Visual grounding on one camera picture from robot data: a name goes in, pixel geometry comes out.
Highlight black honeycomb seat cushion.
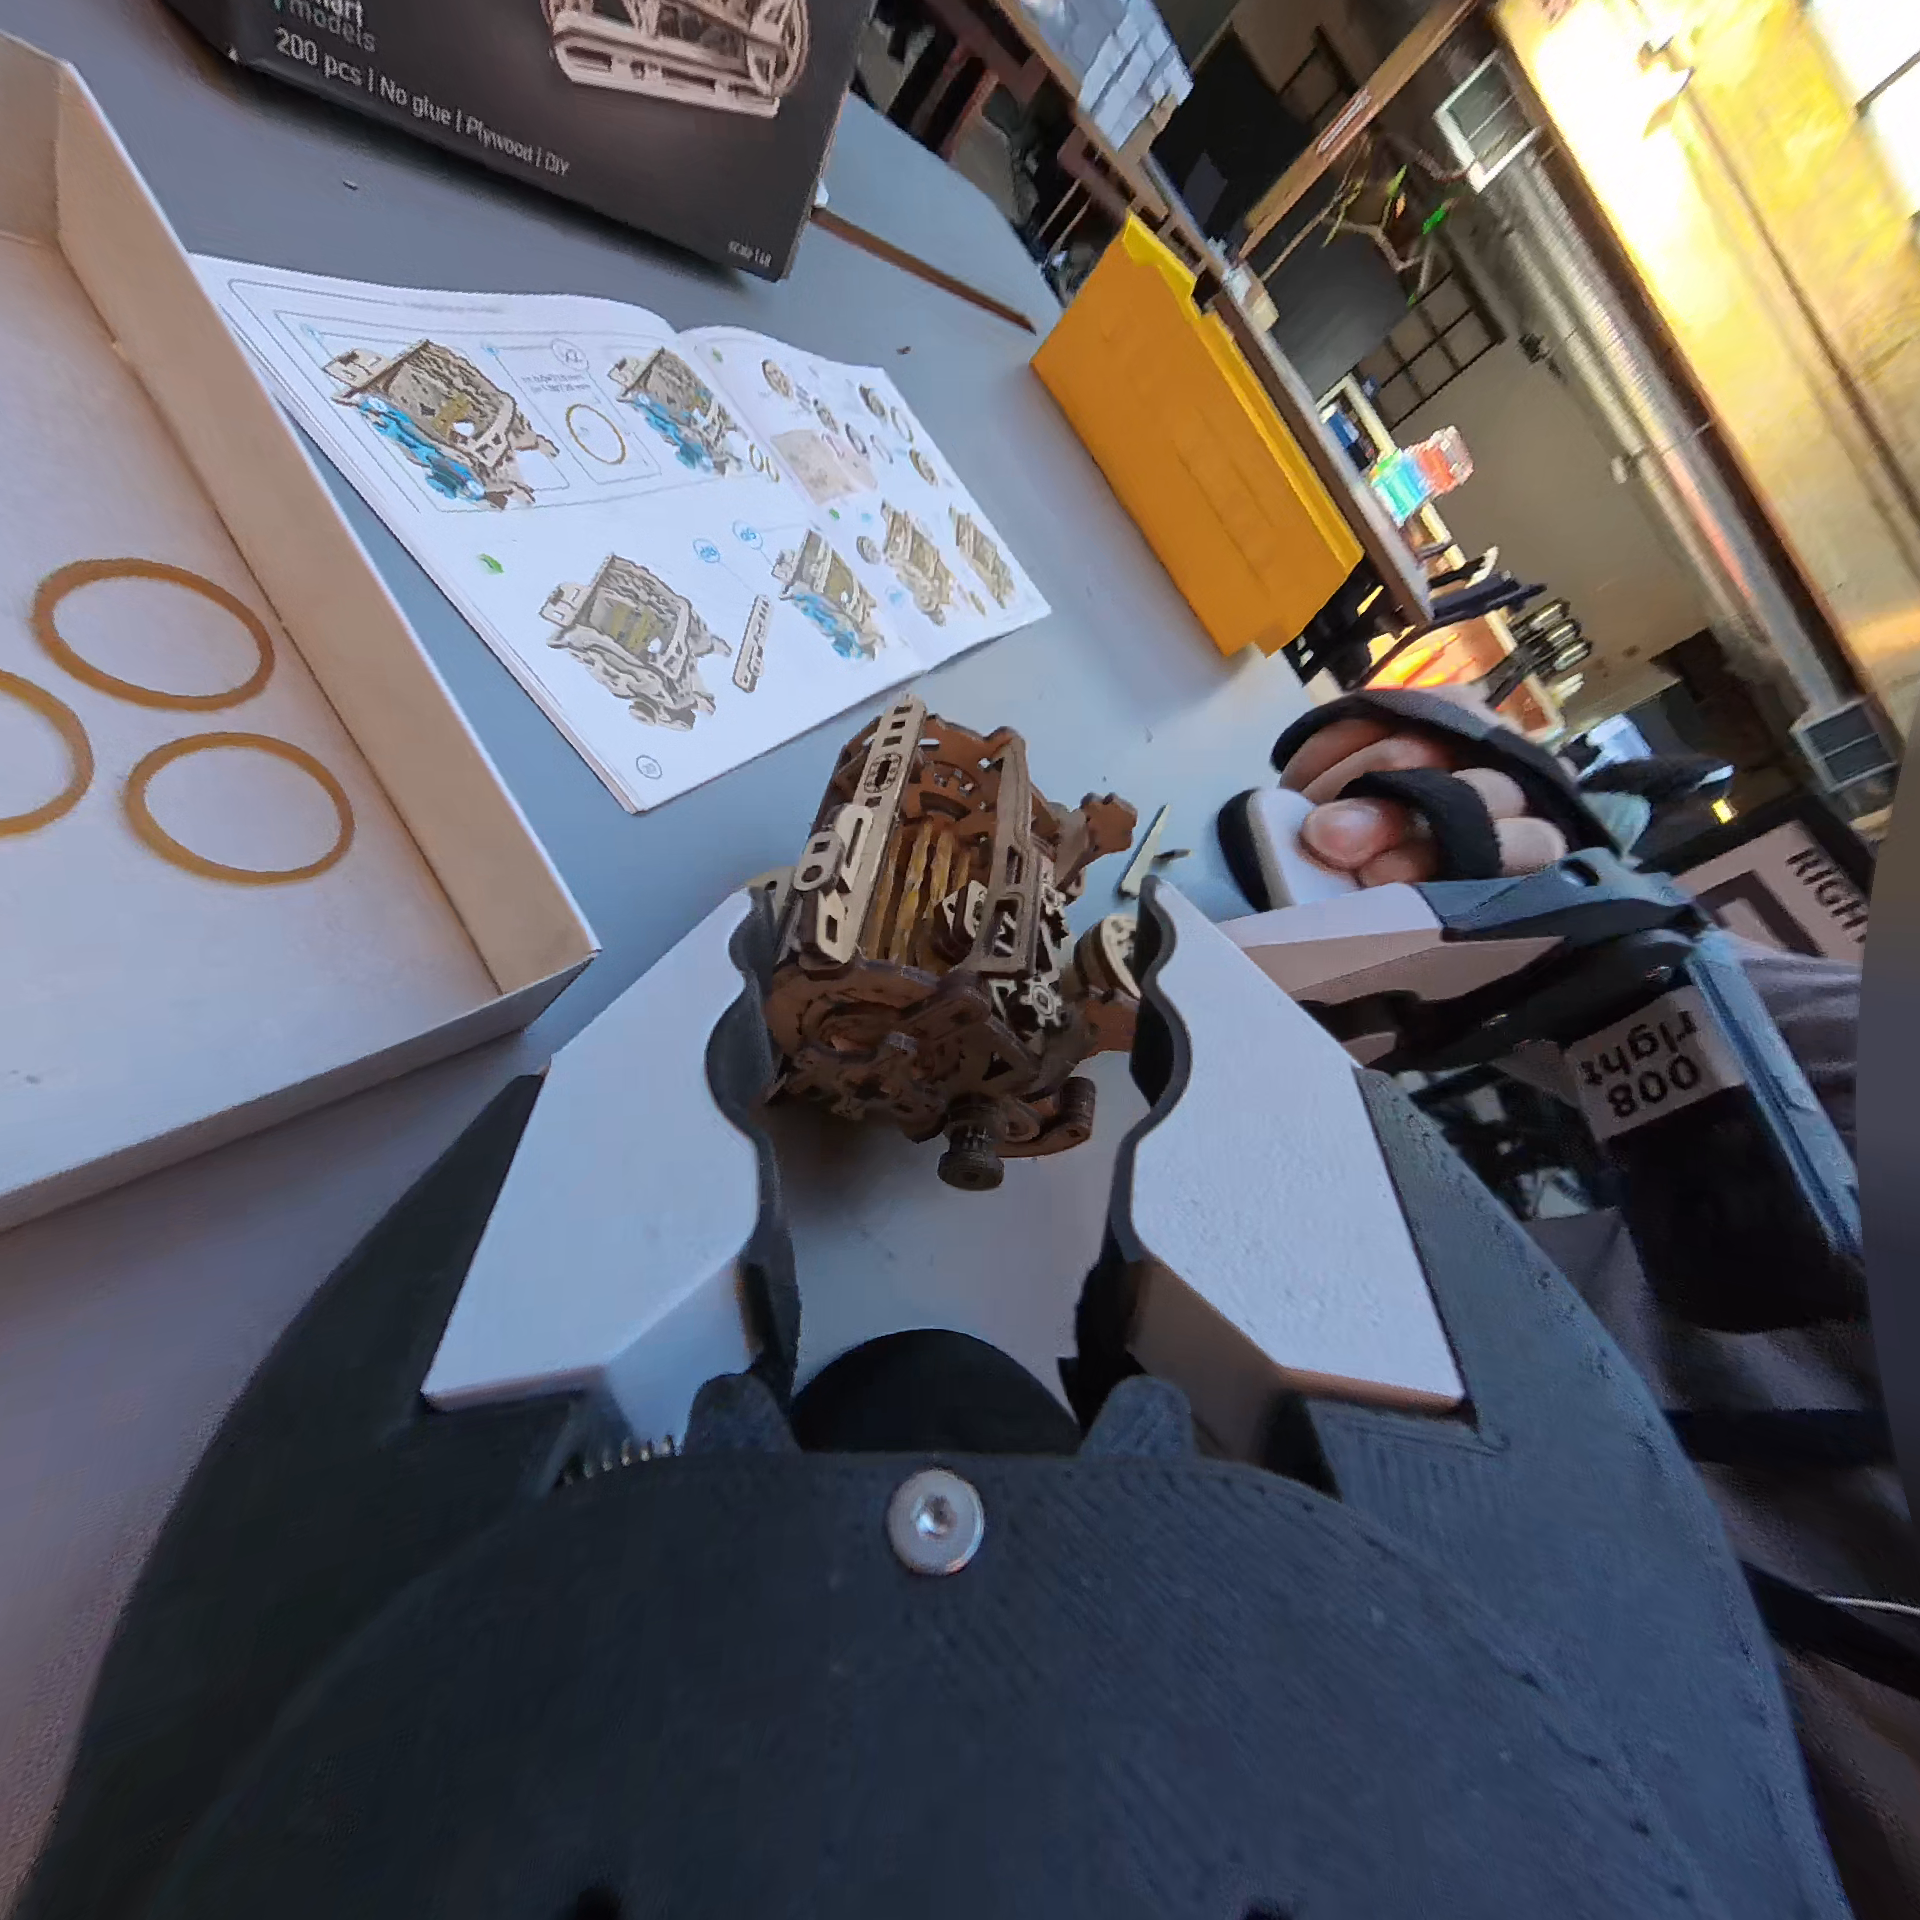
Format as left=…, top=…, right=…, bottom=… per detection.
left=791, top=1327, right=1087, bottom=1454

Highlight white air conditioner unit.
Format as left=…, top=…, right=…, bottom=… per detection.
left=1788, top=696, right=1904, bottom=798
left=1432, top=53, right=1546, bottom=189

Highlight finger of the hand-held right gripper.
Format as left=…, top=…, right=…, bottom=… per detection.
left=1289, top=979, right=1452, bottom=1075
left=1211, top=884, right=1455, bottom=992

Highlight yellow plastic bin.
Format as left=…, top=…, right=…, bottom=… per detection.
left=1031, top=211, right=1368, bottom=655

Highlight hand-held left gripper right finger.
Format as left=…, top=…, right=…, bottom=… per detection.
left=1111, top=877, right=1467, bottom=1465

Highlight tan rubber band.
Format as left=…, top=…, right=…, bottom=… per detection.
left=123, top=732, right=356, bottom=884
left=32, top=557, right=277, bottom=710
left=0, top=667, right=97, bottom=839

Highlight person's grey trousers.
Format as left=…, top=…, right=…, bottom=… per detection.
left=1441, top=931, right=1920, bottom=1920

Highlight open instruction booklet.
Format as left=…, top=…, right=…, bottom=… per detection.
left=193, top=255, right=1051, bottom=811

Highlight person's right hand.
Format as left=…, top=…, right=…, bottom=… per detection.
left=1279, top=721, right=1569, bottom=889

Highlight stack of grey boxes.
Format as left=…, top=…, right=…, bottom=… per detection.
left=1073, top=0, right=1194, bottom=127

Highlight black model kit box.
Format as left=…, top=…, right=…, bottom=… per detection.
left=157, top=0, right=880, bottom=281

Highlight white cardboard tray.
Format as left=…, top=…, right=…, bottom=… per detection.
left=0, top=29, right=602, bottom=1231

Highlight colourful plastic containers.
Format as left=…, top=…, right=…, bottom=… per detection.
left=1372, top=427, right=1480, bottom=524

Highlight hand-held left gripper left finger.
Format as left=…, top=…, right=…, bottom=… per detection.
left=423, top=887, right=800, bottom=1443

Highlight wooden submarine model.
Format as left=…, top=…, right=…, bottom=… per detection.
left=751, top=693, right=1144, bottom=1192

